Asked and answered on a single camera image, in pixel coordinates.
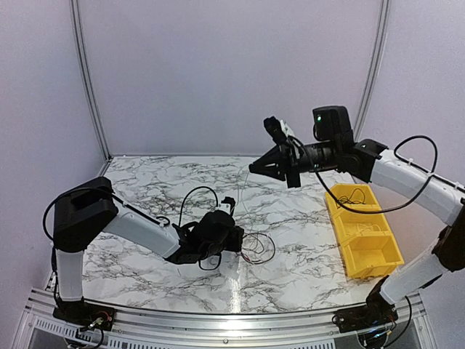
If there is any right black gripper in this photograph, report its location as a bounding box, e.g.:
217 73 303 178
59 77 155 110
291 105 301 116
250 139 340 188

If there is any red thin cable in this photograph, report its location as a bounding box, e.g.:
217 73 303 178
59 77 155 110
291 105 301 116
238 232 276 265

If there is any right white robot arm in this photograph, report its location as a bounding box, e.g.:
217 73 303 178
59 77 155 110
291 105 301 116
248 105 464 326

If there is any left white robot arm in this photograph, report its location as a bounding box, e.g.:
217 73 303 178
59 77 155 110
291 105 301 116
42 177 245 324

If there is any yellow three-compartment bin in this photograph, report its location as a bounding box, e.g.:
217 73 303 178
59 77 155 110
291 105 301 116
325 183 404 279

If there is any right arm black hose cable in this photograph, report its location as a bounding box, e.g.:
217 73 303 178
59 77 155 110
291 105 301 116
290 135 439 214

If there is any arm black hose cable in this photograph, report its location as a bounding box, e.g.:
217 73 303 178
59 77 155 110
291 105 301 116
290 135 439 214
179 186 225 272

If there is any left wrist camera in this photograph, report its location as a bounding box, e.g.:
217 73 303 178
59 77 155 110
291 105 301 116
217 196 236 217

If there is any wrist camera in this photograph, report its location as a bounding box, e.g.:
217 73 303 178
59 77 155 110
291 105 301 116
263 116 295 145
217 196 236 217

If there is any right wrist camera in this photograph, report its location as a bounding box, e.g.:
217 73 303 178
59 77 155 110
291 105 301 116
263 116 295 145

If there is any left arm black hose cable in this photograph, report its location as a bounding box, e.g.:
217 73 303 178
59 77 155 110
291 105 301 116
179 186 225 272

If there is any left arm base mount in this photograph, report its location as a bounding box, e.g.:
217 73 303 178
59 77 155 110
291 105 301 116
53 297 116 331

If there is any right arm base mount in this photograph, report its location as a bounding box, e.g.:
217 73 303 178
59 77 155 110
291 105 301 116
331 276 398 333

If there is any right aluminium frame post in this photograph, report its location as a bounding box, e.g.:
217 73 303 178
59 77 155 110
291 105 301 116
352 0 392 140

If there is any aluminium frame post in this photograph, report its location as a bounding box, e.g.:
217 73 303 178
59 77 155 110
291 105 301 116
352 0 392 140
69 0 112 162

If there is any front aluminium rail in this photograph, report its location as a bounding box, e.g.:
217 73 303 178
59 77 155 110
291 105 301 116
12 289 437 348

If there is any left aluminium frame post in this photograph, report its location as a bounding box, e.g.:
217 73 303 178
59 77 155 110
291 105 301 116
69 0 112 162

